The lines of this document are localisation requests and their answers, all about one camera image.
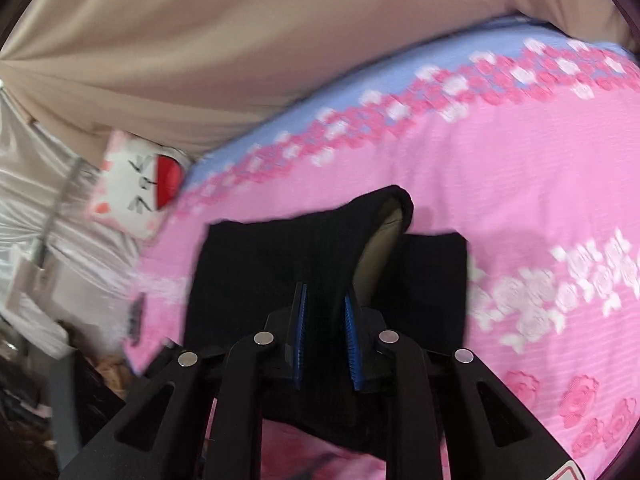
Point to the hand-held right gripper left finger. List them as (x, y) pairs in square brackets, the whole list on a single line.
[(300, 340)]

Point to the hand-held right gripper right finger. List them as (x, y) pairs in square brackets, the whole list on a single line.
[(351, 345)]

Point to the black pants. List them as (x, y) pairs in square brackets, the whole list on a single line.
[(270, 270)]

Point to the dark phone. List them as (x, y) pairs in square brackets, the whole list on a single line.
[(135, 317)]

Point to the tan cloth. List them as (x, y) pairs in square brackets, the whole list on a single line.
[(111, 366)]

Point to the pink floral bedsheet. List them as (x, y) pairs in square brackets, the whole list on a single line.
[(500, 185)]

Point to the cat face pillow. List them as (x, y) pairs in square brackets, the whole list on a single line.
[(131, 185)]

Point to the grey metal pole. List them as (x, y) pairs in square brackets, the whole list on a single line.
[(55, 210)]

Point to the beige curtain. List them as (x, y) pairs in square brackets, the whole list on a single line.
[(250, 60)]

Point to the silver satin curtain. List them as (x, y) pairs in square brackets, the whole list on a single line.
[(30, 170)]

